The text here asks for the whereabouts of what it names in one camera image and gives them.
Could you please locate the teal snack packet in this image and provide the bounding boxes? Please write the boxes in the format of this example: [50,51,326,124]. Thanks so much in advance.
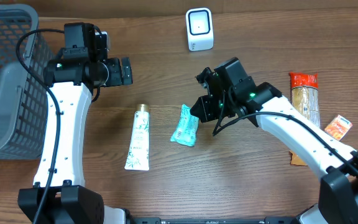
[170,105,199,147]

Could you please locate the white tube with gold cap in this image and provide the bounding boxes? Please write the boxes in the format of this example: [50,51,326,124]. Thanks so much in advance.
[124,104,150,171]

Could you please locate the orange long noodle packet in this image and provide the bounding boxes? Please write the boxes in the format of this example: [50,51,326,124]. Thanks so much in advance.
[288,72,322,167]

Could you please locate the small orange sachet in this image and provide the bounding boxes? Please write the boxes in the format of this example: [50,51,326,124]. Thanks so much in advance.
[324,115,352,141]

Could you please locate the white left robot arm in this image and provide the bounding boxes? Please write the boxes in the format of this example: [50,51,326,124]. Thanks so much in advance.
[18,57,133,223]

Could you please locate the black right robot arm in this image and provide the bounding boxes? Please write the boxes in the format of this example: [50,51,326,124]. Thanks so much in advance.
[191,81,358,223]

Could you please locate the white barcode scanner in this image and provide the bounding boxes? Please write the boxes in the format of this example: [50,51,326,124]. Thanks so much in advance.
[185,7,214,52]

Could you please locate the brown cardboard backdrop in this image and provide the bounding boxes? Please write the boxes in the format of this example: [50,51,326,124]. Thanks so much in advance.
[0,0,358,19]

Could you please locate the grey plastic shopping basket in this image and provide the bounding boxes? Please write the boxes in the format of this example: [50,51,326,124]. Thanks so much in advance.
[0,4,55,159]

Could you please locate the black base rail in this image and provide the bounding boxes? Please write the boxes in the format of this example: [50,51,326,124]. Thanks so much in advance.
[126,217,298,224]

